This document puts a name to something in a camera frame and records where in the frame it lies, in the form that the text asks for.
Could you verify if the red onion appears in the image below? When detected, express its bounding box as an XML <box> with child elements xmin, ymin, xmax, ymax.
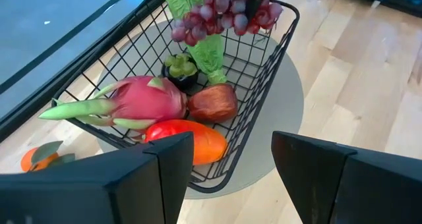
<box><xmin>187</xmin><ymin>83</ymin><xmax>239</xmax><ymax>124</ymax></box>

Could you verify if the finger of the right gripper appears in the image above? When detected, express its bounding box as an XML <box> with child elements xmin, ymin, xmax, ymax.
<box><xmin>245</xmin><ymin>0</ymin><xmax>273</xmax><ymax>22</ymax></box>

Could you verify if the green romaine lettuce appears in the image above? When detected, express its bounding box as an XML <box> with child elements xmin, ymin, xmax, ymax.
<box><xmin>160</xmin><ymin>0</ymin><xmax>228</xmax><ymax>86</ymax></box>

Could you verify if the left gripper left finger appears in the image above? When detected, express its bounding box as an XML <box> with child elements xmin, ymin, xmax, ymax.
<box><xmin>0</xmin><ymin>131</ymin><xmax>195</xmax><ymax>224</ymax></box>

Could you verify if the orange cluster with leaves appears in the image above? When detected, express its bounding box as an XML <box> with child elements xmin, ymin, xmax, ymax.
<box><xmin>20</xmin><ymin>140</ymin><xmax>76</xmax><ymax>173</ymax></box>

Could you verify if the red orange mango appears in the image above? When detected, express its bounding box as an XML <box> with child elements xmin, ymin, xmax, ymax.
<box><xmin>143</xmin><ymin>119</ymin><xmax>229</xmax><ymax>166</ymax></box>

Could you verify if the black table frame rail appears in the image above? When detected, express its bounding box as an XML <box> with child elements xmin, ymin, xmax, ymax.
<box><xmin>0</xmin><ymin>0</ymin><xmax>166</xmax><ymax>142</ymax></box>

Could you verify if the black wire basket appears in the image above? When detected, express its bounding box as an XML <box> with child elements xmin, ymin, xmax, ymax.
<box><xmin>51</xmin><ymin>0</ymin><xmax>301</xmax><ymax>194</ymax></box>

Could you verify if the dark purple mangosteen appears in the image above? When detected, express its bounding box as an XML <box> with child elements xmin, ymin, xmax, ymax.
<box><xmin>160</xmin><ymin>52</ymin><xmax>200</xmax><ymax>92</ymax></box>

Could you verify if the pink dragon fruit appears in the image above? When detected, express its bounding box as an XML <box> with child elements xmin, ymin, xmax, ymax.
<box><xmin>38</xmin><ymin>74</ymin><xmax>189</xmax><ymax>131</ymax></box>

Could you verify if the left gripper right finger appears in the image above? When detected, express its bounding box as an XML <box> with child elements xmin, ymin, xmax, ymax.
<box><xmin>270</xmin><ymin>130</ymin><xmax>422</xmax><ymax>224</ymax></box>

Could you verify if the red grape bunch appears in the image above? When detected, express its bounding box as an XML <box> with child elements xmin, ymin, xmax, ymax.
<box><xmin>170</xmin><ymin>0</ymin><xmax>284</xmax><ymax>47</ymax></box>

